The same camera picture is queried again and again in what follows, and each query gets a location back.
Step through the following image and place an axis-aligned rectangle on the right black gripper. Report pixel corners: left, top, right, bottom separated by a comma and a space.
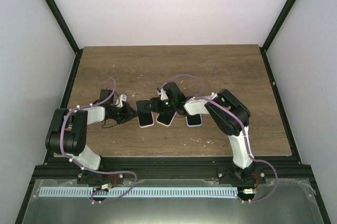
147, 98, 175, 116

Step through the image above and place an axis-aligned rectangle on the pink phone case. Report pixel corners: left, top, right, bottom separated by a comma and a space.
135, 99, 155, 129

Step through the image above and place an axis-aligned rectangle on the black phone silver edge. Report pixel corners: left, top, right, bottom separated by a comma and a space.
157, 113, 176, 125

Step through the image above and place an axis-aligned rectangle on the beige phone case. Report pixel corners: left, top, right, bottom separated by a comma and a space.
155, 112, 177, 127

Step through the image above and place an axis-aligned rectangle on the purple phone case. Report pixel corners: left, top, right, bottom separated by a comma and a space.
185, 115, 203, 128

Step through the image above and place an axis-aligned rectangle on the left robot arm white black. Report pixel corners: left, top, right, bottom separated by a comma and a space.
45, 89, 138, 184

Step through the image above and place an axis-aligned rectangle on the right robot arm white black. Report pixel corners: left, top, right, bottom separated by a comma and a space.
136, 82, 254, 184

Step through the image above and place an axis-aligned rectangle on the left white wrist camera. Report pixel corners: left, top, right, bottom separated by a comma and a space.
115, 94, 127, 108

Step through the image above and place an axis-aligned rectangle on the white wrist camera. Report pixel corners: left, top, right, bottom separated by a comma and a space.
115, 94, 127, 108
156, 88, 168, 100

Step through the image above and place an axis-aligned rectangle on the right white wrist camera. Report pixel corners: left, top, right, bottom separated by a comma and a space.
156, 88, 168, 100

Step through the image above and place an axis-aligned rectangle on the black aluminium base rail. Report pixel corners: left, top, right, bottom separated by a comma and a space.
32, 156, 314, 184

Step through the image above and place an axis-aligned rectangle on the light blue slotted cable duct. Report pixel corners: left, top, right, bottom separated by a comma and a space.
38, 187, 238, 199

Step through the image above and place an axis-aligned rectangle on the left black frame post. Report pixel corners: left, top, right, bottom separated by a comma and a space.
44, 0, 80, 54

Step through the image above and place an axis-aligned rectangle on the black frame post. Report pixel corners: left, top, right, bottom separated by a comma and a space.
44, 0, 80, 54
260, 0, 297, 53

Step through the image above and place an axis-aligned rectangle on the right black frame post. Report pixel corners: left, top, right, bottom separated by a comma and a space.
260, 0, 297, 53

